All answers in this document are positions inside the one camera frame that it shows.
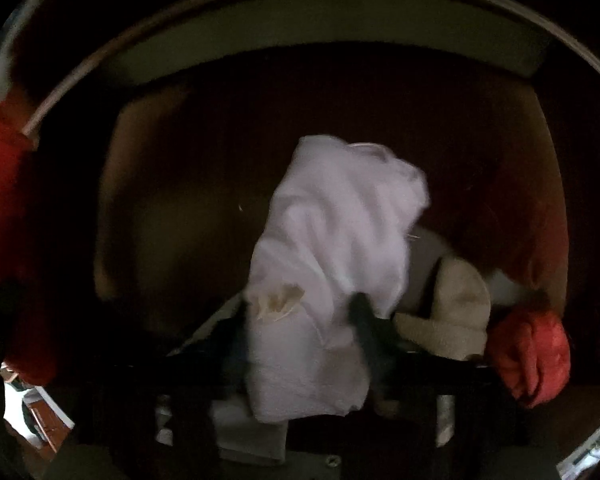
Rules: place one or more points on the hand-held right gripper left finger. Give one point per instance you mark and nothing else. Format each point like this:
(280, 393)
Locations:
(230, 350)

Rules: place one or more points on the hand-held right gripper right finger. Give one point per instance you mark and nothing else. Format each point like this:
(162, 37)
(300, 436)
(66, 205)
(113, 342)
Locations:
(372, 340)

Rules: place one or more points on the beige garment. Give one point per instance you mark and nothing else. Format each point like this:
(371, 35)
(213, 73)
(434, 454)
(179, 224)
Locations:
(455, 310)

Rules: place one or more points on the plain white garment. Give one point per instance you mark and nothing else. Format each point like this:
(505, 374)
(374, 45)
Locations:
(330, 220)

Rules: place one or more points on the bright red garment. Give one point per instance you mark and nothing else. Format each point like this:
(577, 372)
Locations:
(530, 355)

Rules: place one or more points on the dark wooden drawer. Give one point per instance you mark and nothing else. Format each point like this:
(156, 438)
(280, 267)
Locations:
(205, 185)

